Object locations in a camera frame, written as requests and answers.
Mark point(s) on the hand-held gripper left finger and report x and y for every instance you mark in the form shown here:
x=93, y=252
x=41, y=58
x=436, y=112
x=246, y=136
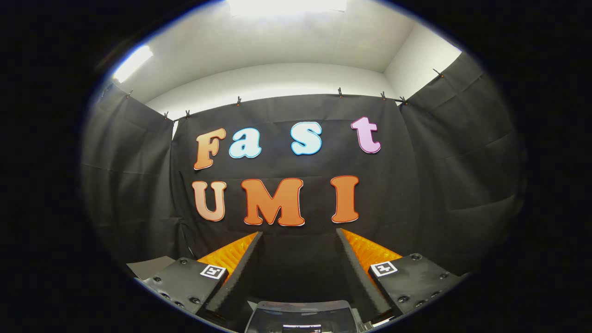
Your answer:
x=238, y=282

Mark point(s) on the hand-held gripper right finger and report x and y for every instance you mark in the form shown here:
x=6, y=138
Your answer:
x=361, y=282

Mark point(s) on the black backdrop cloth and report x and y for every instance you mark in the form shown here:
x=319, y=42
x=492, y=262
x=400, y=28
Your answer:
x=439, y=185

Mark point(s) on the row of black cloth clips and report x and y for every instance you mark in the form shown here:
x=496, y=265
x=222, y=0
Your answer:
x=340, y=92

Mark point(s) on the ceiling strip light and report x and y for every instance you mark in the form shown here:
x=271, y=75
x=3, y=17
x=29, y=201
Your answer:
x=133, y=64

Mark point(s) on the ceiling light panel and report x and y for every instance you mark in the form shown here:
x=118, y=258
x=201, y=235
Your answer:
x=286, y=7

